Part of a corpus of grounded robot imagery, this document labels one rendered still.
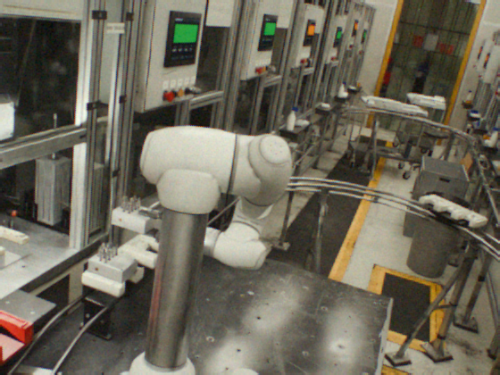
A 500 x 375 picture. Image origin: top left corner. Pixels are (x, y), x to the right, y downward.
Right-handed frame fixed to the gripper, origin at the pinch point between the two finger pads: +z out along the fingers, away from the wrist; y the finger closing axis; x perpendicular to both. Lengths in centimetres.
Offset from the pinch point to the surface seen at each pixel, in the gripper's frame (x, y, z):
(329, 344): -20, -35, -68
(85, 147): 10.0, 23.0, 19.3
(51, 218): 3.5, -9.1, 35.6
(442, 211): -157, -17, -107
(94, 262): 15.9, -11.8, 8.9
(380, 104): -503, -13, -42
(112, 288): 18.1, -17.0, 0.1
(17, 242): 24.8, -8.3, 31.3
